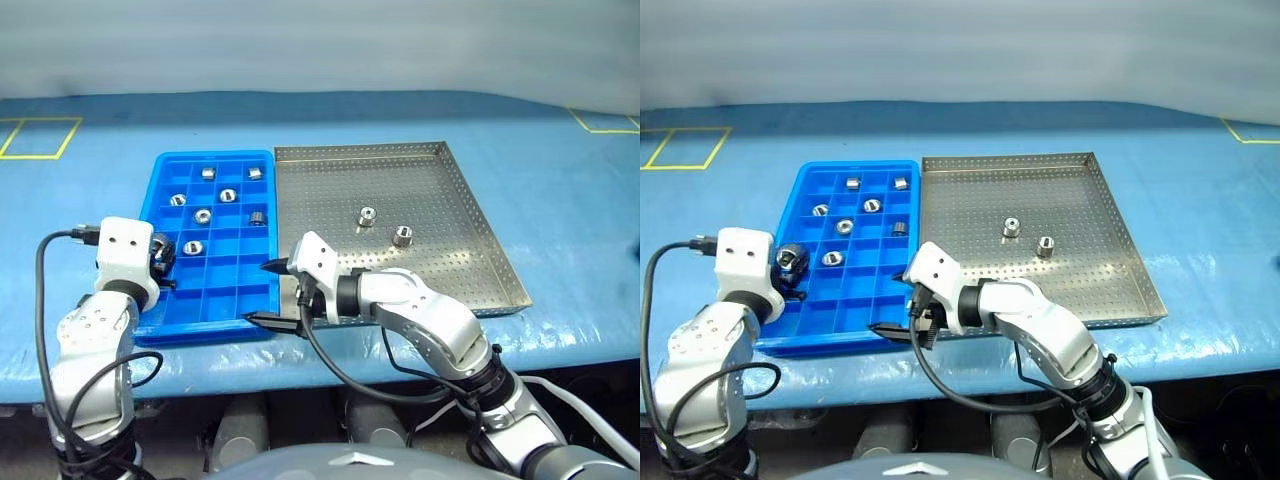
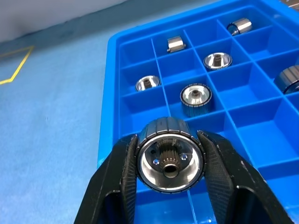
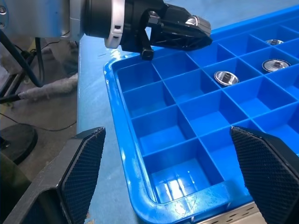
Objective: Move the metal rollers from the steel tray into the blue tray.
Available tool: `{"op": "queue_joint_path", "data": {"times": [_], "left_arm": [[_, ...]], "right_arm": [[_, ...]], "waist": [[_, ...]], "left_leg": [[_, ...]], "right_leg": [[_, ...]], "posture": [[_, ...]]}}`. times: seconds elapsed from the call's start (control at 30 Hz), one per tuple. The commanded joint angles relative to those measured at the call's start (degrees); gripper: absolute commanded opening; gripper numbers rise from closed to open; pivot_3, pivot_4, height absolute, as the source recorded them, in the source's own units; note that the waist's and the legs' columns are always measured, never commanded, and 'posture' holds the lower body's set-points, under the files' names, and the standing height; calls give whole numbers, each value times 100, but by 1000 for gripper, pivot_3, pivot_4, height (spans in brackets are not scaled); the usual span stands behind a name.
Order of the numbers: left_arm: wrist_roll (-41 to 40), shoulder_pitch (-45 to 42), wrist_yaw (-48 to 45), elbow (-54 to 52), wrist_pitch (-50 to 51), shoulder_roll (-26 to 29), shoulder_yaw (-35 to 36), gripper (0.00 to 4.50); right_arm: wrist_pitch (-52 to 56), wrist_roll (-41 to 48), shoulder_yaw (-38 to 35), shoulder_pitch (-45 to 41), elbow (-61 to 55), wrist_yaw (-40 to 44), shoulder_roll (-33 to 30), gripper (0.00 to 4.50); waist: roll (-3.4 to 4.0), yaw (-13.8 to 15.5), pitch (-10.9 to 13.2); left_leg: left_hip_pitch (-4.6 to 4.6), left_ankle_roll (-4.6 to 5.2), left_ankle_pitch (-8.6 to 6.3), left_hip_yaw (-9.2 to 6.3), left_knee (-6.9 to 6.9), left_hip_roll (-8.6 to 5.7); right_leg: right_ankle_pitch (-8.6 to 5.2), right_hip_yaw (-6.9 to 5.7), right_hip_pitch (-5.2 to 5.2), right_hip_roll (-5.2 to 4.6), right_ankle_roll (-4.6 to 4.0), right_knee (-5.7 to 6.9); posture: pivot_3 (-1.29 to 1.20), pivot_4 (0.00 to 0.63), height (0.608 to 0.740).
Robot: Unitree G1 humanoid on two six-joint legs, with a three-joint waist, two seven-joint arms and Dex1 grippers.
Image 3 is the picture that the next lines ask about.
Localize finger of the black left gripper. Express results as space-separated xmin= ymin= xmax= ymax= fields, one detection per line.
xmin=149 ymin=21 xmax=213 ymax=51
xmin=162 ymin=3 xmax=199 ymax=26

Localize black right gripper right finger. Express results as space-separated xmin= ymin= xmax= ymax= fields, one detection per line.
xmin=229 ymin=126 xmax=299 ymax=224

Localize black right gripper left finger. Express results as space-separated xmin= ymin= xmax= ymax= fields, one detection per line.
xmin=3 ymin=126 xmax=107 ymax=224

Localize silver metal roller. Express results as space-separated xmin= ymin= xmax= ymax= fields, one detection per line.
xmin=185 ymin=15 xmax=212 ymax=38
xmin=261 ymin=58 xmax=292 ymax=74
xmin=214 ymin=70 xmax=240 ymax=87
xmin=265 ymin=39 xmax=285 ymax=46

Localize perforated steel tray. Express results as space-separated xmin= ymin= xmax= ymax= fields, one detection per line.
xmin=193 ymin=202 xmax=267 ymax=224

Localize blue plastic compartment tray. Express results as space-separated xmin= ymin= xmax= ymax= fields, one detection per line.
xmin=102 ymin=4 xmax=299 ymax=224

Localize black round stand base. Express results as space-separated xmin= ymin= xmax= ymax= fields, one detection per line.
xmin=0 ymin=123 xmax=38 ymax=165

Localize grey foam wrapped bar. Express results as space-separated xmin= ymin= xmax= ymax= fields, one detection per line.
xmin=18 ymin=74 xmax=79 ymax=101

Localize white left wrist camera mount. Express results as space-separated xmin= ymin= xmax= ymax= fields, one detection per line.
xmin=104 ymin=0 xmax=128 ymax=49

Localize thin black cable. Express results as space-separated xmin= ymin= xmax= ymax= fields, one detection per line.
xmin=34 ymin=37 xmax=46 ymax=82

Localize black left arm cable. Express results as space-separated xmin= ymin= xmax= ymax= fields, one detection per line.
xmin=0 ymin=29 xmax=43 ymax=88

